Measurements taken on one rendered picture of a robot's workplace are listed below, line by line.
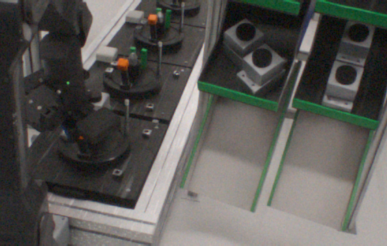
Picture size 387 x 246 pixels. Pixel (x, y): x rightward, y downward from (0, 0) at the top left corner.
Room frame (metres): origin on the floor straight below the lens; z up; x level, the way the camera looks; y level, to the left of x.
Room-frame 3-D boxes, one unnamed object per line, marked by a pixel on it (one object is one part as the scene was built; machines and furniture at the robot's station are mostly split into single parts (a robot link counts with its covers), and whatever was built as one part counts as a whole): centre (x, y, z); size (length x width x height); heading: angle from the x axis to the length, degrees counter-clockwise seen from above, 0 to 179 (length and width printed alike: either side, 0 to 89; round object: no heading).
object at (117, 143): (0.80, 0.19, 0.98); 0.14 x 0.14 x 0.02
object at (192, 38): (1.29, 0.13, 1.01); 0.24 x 0.24 x 0.13; 83
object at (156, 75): (1.05, 0.16, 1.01); 0.24 x 0.24 x 0.13; 83
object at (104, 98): (0.81, 0.19, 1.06); 0.08 x 0.04 x 0.07; 173
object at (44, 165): (0.80, 0.19, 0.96); 0.24 x 0.24 x 0.02; 83
